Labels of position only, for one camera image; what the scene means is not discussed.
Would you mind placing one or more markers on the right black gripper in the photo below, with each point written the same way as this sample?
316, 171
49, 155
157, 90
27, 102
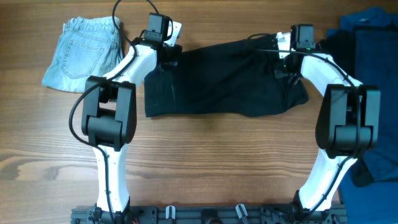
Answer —
279, 73

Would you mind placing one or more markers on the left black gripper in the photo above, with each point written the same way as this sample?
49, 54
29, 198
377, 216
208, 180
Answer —
173, 61

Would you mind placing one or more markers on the black shorts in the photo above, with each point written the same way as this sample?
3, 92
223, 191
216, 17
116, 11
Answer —
235, 77

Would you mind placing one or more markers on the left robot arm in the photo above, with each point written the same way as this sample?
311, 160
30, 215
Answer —
109, 114

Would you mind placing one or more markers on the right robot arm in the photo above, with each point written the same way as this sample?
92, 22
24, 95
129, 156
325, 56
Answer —
347, 124

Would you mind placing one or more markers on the folded light blue jeans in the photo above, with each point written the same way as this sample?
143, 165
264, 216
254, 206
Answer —
86, 47

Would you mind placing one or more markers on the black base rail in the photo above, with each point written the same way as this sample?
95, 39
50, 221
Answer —
268, 213

